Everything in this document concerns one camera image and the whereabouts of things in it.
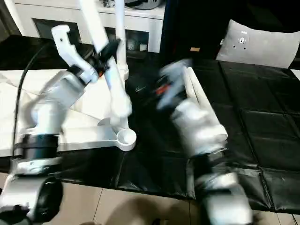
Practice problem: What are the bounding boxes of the grey helmet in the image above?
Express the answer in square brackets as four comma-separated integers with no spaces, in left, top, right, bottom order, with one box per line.
[124,0,163,10]

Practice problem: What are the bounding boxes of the black quilted mat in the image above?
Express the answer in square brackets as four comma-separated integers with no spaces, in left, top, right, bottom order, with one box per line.
[0,35,300,214]

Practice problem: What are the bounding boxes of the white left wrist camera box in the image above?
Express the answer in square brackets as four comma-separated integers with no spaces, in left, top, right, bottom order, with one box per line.
[51,24,99,84]

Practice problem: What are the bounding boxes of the grey cushion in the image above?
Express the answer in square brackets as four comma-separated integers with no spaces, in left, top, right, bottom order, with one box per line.
[215,19,300,69]

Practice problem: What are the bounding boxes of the white plastic table top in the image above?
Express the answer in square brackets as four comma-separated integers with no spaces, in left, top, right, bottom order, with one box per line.
[0,67,138,158]

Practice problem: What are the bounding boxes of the white plastic table leg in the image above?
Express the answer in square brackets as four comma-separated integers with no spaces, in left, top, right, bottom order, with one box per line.
[185,67,205,102]
[78,0,132,118]
[114,0,129,81]
[189,67,230,142]

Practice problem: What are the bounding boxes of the black cabinet with gold label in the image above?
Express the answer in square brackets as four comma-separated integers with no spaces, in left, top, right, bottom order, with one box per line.
[163,0,233,60]

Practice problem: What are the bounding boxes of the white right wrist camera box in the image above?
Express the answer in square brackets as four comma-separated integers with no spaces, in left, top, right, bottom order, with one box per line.
[155,58,195,111]

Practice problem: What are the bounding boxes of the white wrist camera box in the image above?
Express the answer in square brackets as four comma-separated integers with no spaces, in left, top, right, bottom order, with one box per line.
[155,58,195,111]
[51,24,99,84]

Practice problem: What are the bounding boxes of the white sideboard with glass doors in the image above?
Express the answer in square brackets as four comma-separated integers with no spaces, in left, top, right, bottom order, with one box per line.
[4,0,165,54]

